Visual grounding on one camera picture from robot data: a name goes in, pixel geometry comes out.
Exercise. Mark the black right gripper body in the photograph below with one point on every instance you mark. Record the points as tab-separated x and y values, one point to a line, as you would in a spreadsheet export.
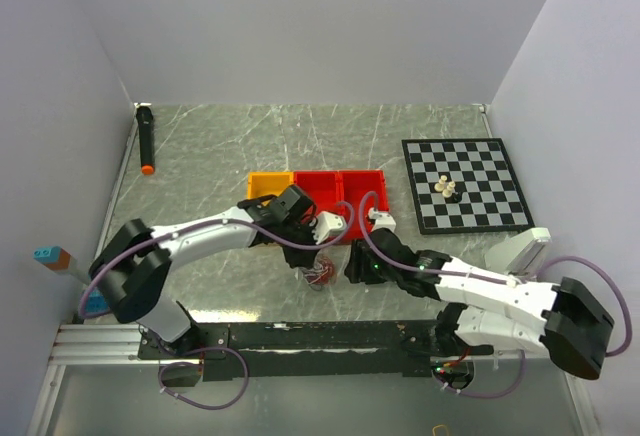
370	272

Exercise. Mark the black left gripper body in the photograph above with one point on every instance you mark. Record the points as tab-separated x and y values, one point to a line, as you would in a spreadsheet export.
301	233

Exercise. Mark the yellow plastic bin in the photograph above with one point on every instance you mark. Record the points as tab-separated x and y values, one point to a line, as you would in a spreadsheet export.
262	184

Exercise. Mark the red plastic bin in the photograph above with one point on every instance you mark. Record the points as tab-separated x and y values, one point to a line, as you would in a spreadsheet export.
355	184
325	188

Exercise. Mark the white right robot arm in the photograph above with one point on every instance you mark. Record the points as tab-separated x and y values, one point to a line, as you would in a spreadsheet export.
562	321

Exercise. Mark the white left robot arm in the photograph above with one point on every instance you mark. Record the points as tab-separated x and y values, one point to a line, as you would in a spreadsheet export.
131	271

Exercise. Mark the cream chess piece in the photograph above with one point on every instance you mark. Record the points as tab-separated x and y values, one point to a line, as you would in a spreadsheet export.
441	184

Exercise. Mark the cream chess pawn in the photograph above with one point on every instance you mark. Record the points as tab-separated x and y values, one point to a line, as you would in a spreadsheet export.
450	190

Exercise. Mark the black chess piece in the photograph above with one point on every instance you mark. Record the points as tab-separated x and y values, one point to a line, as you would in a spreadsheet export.
455	197

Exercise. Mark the black white chessboard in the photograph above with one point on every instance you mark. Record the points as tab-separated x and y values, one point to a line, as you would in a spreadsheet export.
492	199

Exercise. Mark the white plastic stand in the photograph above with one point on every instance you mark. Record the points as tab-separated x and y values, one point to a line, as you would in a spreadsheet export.
521	255

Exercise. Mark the black marker orange cap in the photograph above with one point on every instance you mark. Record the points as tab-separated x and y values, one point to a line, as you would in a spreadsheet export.
145	121

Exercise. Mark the blue white block stack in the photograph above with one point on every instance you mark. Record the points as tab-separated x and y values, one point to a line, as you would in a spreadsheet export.
96	303

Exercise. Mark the blue orange block tower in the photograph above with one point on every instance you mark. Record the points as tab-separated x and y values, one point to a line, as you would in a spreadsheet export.
61	262

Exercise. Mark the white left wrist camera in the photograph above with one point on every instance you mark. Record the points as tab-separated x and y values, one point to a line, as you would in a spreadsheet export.
327	226

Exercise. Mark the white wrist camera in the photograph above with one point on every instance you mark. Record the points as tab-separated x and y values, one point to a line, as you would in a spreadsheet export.
327	226
381	220

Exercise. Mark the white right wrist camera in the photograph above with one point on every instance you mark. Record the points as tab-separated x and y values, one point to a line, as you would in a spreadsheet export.
381	220

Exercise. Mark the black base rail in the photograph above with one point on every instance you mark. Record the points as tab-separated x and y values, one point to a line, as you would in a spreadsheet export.
405	347

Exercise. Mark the aluminium frame rail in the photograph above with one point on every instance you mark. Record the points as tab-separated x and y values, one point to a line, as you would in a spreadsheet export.
85	345

